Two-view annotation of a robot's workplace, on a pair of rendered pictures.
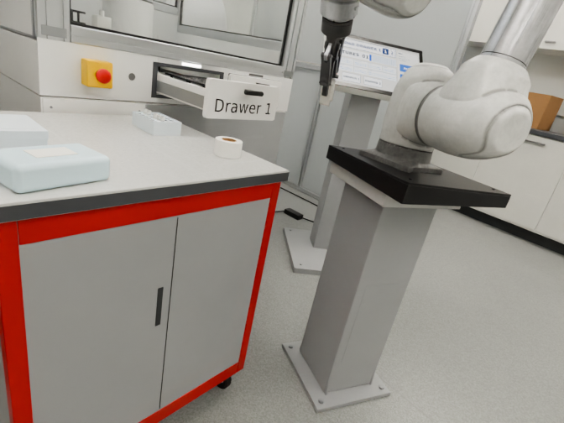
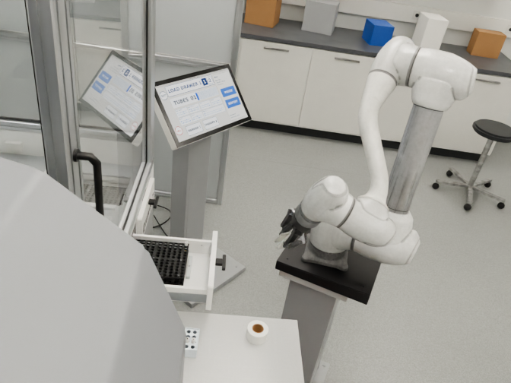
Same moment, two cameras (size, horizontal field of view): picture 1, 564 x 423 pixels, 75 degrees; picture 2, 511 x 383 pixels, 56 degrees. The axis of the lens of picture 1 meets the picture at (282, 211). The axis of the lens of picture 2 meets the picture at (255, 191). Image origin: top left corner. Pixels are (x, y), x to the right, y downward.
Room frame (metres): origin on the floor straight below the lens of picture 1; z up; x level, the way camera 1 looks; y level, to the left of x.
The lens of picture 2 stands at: (0.22, 0.96, 2.02)
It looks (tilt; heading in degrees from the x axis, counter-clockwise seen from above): 33 degrees down; 316
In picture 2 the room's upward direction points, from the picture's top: 9 degrees clockwise
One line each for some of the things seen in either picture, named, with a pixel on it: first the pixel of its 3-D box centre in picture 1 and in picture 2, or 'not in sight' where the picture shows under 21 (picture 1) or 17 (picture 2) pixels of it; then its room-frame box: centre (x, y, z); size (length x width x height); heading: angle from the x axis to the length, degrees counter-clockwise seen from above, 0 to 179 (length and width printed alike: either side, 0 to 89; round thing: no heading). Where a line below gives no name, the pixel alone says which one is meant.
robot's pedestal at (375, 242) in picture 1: (360, 284); (306, 323); (1.08, -0.31, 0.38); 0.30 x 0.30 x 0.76; 27
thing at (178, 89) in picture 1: (202, 91); (150, 265); (1.31, 0.35, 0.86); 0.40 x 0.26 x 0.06; 52
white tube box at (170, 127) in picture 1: (156, 123); (178, 341); (1.04, 0.40, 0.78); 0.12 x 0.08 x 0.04; 50
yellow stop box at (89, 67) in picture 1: (97, 74); not in sight; (1.08, 0.60, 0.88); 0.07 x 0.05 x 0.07; 142
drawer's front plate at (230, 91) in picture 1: (243, 101); (211, 268); (1.18, 0.19, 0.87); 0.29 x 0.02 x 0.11; 142
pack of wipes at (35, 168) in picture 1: (51, 164); not in sight; (0.55, 0.38, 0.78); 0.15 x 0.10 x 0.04; 152
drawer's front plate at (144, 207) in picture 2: (255, 91); (146, 207); (1.60, 0.21, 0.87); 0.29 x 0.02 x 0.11; 142
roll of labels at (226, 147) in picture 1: (227, 147); (257, 332); (0.93, 0.17, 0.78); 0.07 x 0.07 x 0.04
